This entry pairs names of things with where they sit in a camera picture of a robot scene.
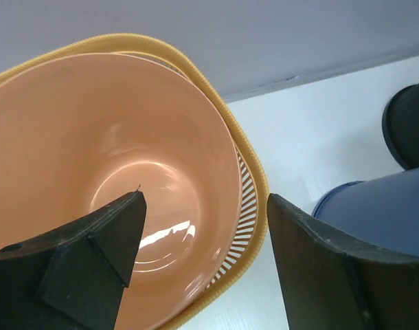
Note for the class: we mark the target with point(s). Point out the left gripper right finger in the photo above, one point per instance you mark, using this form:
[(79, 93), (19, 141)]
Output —
[(331, 280)]

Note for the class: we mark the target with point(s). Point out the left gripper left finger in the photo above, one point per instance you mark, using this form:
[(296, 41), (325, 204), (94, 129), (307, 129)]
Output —
[(74, 276)]

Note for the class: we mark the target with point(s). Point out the blue plastic bucket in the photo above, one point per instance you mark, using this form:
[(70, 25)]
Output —
[(383, 211)]

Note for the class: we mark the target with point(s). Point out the yellow slotted basket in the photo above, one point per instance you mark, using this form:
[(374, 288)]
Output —
[(255, 189)]

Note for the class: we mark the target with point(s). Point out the orange bucket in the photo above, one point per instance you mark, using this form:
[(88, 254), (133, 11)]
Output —
[(81, 131)]

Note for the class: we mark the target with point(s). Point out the black ribbed bucket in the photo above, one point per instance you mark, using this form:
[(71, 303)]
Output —
[(400, 126)]

